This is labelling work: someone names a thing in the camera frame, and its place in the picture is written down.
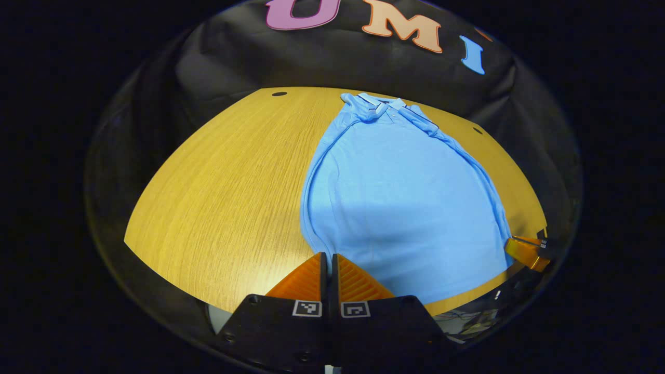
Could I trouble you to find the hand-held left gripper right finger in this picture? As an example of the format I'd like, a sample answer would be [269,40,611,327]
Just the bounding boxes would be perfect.
[329,253,450,374]

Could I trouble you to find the light blue T-shirt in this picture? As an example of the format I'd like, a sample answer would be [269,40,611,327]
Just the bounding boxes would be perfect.
[300,92,515,305]

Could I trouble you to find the black backdrop cloth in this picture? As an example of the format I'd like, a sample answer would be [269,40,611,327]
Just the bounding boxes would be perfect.
[86,0,582,312]

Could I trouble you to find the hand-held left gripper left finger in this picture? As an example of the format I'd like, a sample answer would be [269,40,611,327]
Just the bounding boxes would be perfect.
[217,252,329,374]

